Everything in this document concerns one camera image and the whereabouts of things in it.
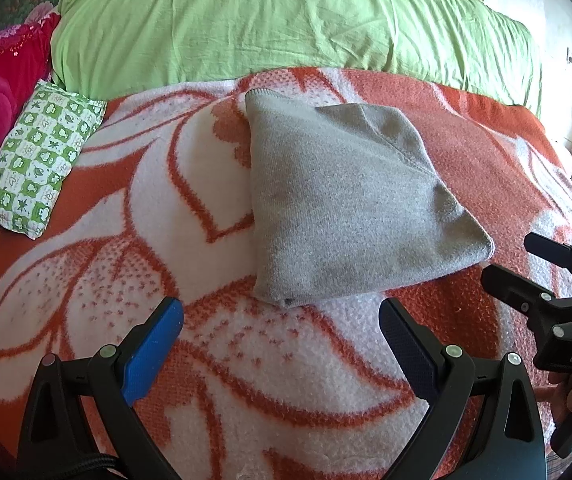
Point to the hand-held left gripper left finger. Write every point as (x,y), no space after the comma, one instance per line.
(151,350)

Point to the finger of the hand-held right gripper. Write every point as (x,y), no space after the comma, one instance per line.
(510,287)
(555,255)

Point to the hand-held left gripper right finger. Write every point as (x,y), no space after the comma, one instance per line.
(408,352)

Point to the beige knit sweater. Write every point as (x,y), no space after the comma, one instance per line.
(341,200)

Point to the orange white floral blanket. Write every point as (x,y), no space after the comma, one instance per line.
(246,360)

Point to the green white checkered pillow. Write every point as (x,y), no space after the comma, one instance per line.
(36,155)

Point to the light green duvet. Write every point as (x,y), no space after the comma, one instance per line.
(266,20)

